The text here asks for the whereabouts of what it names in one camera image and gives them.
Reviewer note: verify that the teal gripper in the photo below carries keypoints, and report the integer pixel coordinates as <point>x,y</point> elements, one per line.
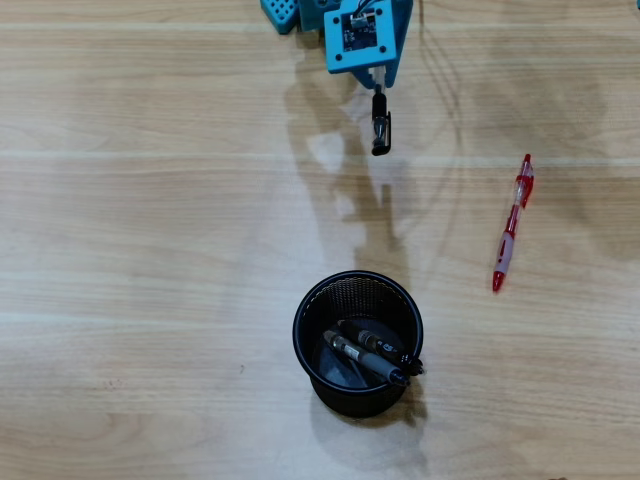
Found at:
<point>389,77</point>

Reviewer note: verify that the clear pen with black cap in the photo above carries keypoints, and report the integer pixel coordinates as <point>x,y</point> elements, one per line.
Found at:
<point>380,120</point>

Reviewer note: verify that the red retractable pen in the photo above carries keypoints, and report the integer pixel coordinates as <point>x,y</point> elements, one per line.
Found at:
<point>511,230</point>

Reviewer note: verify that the black barrel labelled pen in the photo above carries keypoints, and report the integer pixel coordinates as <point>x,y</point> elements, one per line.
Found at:
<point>387,346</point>

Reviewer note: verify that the grey grip retractable pen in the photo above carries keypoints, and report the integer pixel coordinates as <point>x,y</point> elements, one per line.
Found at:
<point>372,362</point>

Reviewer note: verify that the black mesh pen holder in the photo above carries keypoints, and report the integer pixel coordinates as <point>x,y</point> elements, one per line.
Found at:
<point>357,400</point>

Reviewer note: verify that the teal perforated clamp block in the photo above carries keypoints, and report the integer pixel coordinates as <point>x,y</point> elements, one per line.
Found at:
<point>280,15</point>

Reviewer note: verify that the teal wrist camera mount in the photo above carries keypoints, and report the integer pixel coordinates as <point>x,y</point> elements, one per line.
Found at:
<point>360,55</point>

